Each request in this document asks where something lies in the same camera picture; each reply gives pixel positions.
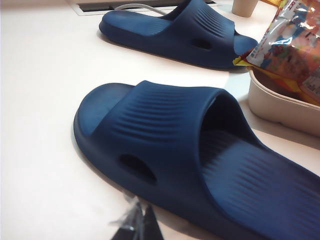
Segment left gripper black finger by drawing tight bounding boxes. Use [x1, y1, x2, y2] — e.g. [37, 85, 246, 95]
[108, 196, 166, 240]

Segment orange printed chips bag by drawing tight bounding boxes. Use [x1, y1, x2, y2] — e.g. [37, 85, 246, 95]
[232, 0, 320, 107]

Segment beige pulp food box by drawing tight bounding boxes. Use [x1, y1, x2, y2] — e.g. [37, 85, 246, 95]
[247, 66, 320, 138]

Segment large blue foam slipper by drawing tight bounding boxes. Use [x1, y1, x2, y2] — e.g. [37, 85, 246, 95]
[73, 79, 320, 240]

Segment blue ribbed foam slipper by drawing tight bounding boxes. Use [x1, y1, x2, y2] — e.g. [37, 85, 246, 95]
[99, 0, 258, 71]

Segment beige paper cup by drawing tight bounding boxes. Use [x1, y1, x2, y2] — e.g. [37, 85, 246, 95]
[231, 0, 258, 18]

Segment white cable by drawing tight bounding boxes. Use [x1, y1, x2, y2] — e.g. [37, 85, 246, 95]
[116, 3, 166, 16]

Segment white desk cable tray cover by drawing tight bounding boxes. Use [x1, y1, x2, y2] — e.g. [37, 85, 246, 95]
[66, 0, 223, 17]

